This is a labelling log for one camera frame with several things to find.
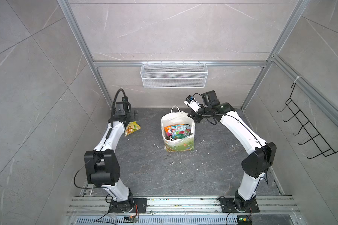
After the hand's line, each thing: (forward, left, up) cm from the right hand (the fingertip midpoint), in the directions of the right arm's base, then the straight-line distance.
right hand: (191, 113), depth 82 cm
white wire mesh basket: (+34, +9, +4) cm, 36 cm away
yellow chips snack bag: (+5, +41, -20) cm, 46 cm away
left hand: (+6, +39, -3) cm, 40 cm away
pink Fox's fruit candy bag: (-3, +14, -15) cm, 21 cm away
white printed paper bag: (+1, +9, -4) cm, 10 cm away
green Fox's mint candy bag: (-5, +7, -11) cm, 14 cm away
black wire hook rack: (-29, -54, +7) cm, 61 cm away
